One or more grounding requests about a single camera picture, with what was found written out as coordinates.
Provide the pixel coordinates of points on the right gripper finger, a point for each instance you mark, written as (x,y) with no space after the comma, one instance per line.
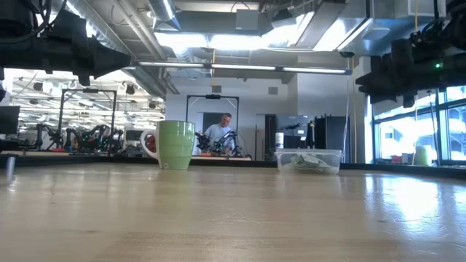
(375,87)
(404,65)

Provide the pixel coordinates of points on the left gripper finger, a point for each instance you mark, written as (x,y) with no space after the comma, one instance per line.
(85,54)
(113,62)

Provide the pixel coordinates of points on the green tea packet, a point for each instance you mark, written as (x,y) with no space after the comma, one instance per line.
(312,159)

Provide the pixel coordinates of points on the green banknote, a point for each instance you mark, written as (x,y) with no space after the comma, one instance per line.
(296,162)

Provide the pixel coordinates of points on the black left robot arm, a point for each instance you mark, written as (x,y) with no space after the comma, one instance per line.
(18,14)

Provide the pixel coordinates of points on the black tripod stand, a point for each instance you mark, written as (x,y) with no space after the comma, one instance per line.
(438,127)

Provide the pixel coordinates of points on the black tall cabinet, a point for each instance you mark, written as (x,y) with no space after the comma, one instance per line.
(335,138)

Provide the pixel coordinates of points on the red box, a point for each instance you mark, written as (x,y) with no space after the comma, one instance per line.
(396,159)

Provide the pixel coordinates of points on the small dark monitor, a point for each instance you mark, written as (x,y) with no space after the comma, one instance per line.
(133,135)

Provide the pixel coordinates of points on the background black robot arms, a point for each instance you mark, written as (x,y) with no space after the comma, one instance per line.
(91,137)
(227,140)

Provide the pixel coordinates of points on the grey monitor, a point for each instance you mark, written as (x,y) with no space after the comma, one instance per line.
(291,122)

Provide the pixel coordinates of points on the long background workbench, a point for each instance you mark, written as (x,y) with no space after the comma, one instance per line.
(54,153)

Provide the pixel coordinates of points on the green ceramic mug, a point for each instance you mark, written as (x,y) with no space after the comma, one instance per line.
(174,145)

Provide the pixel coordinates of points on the white wipes canister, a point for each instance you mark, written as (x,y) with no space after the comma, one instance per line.
(279,140)

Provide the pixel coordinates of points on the person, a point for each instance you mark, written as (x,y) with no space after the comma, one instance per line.
(218,133)

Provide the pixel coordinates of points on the long linear ceiling light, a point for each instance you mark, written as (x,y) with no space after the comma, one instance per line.
(243,67)

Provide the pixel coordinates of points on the grey ceiling box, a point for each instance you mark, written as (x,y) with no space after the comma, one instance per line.
(247,20)

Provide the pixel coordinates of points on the wooden workbench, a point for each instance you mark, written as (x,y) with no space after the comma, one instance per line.
(233,158)

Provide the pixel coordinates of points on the silver round air duct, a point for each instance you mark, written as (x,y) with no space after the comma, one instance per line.
(105,29)

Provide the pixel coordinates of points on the black camera gantry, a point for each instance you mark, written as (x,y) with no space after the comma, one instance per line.
(113,109)
(213,96)

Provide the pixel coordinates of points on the silver rectangular air duct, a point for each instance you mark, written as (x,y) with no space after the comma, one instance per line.
(327,25)

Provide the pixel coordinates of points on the black aluminium table frame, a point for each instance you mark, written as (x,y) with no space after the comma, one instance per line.
(109,159)

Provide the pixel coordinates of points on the grey wall vent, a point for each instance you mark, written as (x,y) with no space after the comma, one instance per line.
(216,89)
(273,90)

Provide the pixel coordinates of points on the silver metal post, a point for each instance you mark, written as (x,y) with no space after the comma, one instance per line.
(10,167)

